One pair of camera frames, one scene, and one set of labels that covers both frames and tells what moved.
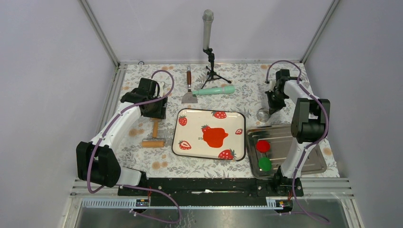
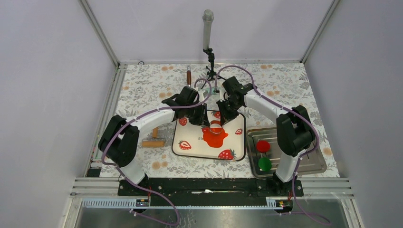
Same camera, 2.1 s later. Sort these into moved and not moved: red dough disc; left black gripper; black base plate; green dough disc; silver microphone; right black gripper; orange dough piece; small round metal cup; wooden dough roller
Moved: left black gripper; right black gripper; small round metal cup
Not moved: orange dough piece; red dough disc; silver microphone; black base plate; green dough disc; wooden dough roller
